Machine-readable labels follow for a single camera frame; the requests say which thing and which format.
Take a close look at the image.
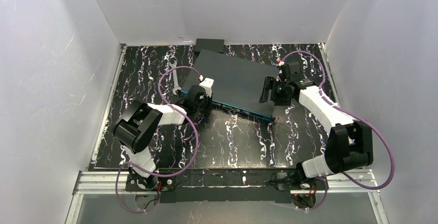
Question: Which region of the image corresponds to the large dark network switch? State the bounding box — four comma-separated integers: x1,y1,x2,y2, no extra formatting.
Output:
193,50,279,121

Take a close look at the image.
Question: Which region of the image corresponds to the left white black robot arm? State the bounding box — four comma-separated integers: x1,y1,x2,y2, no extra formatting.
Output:
111,78,214,179

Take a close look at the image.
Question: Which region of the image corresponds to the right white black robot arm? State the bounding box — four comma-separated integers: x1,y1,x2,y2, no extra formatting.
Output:
259,76,373,182

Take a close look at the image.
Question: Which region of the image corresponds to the silver open-end wrench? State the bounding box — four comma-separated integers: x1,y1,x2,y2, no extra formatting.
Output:
169,60,181,95

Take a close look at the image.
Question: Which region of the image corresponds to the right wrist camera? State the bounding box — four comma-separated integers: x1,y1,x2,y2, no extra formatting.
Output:
279,61,304,82

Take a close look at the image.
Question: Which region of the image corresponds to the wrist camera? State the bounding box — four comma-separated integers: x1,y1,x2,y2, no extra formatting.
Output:
279,61,304,82
199,78,214,97

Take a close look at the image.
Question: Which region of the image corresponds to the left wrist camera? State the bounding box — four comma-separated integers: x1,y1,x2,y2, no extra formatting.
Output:
199,78,214,97

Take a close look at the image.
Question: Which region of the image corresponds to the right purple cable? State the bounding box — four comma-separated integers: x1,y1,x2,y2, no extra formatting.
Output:
281,51,396,211

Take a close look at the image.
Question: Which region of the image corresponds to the purple cable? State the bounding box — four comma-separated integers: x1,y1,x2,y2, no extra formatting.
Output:
114,66,203,214
281,51,396,211

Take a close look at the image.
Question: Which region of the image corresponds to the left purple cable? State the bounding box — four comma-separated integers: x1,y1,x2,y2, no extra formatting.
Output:
114,66,203,214

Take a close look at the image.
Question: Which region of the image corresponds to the small black switch box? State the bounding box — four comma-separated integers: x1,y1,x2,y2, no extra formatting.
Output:
194,38,225,53

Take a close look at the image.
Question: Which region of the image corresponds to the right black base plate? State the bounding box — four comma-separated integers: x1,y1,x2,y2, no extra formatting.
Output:
264,169,317,191

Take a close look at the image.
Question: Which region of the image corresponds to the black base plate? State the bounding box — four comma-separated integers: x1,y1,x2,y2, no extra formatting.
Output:
126,167,176,192
264,169,317,191

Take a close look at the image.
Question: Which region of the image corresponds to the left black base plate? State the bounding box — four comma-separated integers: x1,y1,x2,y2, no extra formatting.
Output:
126,167,176,192

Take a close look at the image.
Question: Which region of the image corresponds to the aluminium front rail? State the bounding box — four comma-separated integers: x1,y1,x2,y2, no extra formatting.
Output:
73,168,379,194

